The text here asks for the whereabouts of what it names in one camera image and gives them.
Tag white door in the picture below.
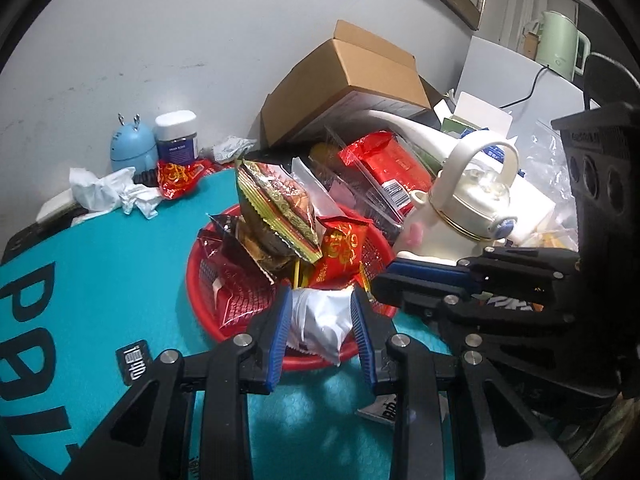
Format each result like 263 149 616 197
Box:
500 0 581 51

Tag dark red snack packet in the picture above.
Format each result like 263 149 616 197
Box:
197 230 281 333

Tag red plastic mesh basket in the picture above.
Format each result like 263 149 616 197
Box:
186 202 401 372

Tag teal foam mat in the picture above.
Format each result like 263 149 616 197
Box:
0 167 451 480

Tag white panel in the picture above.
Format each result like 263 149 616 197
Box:
457 35 586 126

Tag small crumpled white tissue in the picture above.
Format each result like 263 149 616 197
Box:
120 184 163 220

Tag large white tissue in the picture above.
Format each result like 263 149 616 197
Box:
69 166 136 211

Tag white paper carton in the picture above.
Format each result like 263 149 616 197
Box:
432 91 516 138

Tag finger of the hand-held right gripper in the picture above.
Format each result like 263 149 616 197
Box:
387 247 583 297
372 274 621 391

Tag blue antlered humidifier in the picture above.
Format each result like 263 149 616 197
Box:
110 112 157 173

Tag white printed snack packet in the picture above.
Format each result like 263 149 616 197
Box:
285 287 361 366

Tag white teapot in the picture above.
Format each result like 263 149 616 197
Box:
395 132 523 261

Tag black power cable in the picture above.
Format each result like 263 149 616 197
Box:
500 52 608 111

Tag white curved plastic piece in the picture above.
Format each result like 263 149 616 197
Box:
370 107 451 161

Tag dark jar white lid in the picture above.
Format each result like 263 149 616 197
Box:
154 110 201 166

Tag green electric kettle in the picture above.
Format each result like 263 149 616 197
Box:
522 10 591 81

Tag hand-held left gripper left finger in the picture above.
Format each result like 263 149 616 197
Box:
75 284 295 480

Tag red gold snack packet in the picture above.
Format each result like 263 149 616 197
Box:
307 215 368 291

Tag yellow lollipop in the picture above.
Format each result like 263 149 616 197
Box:
291 259 313 290

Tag crumpled silver wrapper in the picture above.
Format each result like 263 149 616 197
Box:
200 136 258 163

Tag large red packet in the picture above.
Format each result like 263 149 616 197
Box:
337 131 433 211

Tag cardboard box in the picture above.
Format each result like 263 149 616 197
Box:
261 20 436 148

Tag large clear plastic bag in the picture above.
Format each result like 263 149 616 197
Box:
515 120 581 251

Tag red gold wrapper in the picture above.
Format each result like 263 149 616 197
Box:
156 157 213 201

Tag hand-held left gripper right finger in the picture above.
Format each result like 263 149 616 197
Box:
350 286 581 480

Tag white flat pad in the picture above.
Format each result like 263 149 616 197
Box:
36 187 76 223

